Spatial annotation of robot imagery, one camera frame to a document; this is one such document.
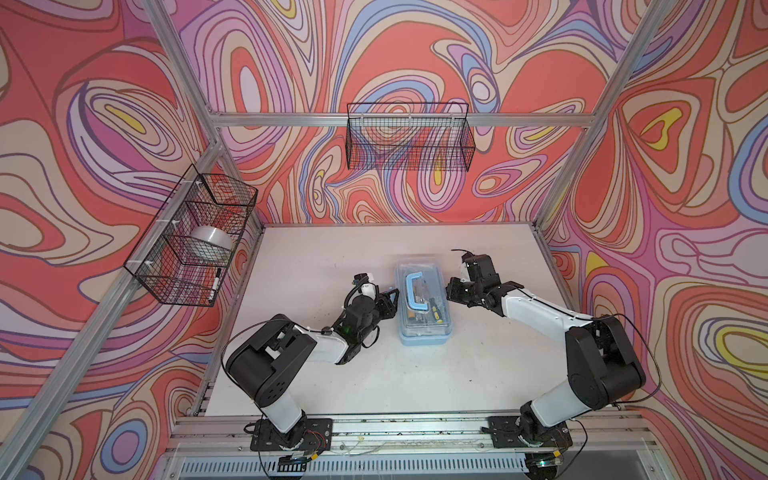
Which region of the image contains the blue plastic tool box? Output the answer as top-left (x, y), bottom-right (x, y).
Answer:
top-left (394, 257), bottom-right (455, 347)

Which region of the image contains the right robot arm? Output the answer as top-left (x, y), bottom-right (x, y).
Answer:
top-left (446, 250), bottom-right (646, 447)

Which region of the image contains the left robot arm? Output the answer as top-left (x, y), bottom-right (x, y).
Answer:
top-left (222, 273), bottom-right (400, 453)

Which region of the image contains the grey tape roll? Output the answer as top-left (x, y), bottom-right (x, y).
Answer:
top-left (187, 225), bottom-right (234, 263)

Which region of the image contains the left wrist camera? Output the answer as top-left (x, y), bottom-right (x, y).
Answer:
top-left (352, 273), bottom-right (379, 299)

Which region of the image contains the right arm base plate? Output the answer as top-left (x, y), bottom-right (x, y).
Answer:
top-left (480, 415), bottom-right (573, 450)

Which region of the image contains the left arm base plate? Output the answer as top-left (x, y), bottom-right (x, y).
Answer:
top-left (243, 418), bottom-right (334, 453)

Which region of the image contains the rear wire basket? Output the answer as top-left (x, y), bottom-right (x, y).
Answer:
top-left (345, 100), bottom-right (476, 172)

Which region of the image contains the wire basket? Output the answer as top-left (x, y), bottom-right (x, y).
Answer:
top-left (124, 166), bottom-right (258, 307)
top-left (345, 100), bottom-right (476, 172)

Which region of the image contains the left wire basket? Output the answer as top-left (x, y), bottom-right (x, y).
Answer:
top-left (124, 166), bottom-right (258, 307)

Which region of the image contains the aluminium front rail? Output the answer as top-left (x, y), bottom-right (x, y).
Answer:
top-left (155, 410), bottom-right (672, 479)

